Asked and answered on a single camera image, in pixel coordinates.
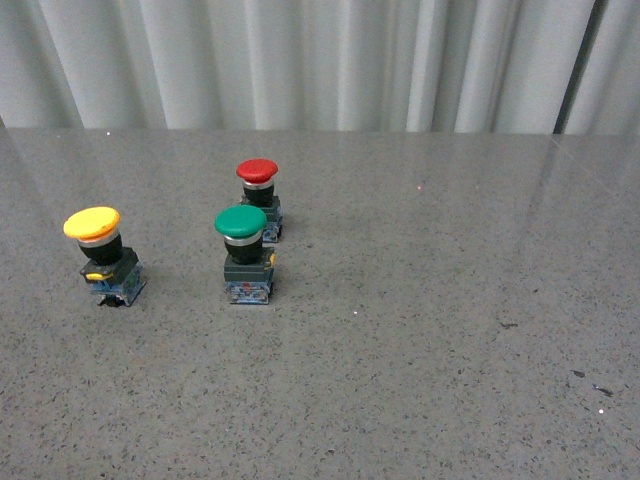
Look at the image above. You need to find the red mushroom push button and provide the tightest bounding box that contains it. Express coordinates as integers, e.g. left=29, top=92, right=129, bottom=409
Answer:
left=236, top=158, right=282, bottom=243

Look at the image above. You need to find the yellow mushroom push button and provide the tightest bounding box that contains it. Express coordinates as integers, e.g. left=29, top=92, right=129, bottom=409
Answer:
left=63, top=206, right=146, bottom=307

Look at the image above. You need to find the green mushroom push button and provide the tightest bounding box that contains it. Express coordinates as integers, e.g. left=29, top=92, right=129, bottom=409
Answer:
left=214, top=204, right=276, bottom=305

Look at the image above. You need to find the white pleated curtain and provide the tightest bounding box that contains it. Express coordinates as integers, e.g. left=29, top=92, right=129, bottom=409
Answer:
left=1, top=1, right=639, bottom=135

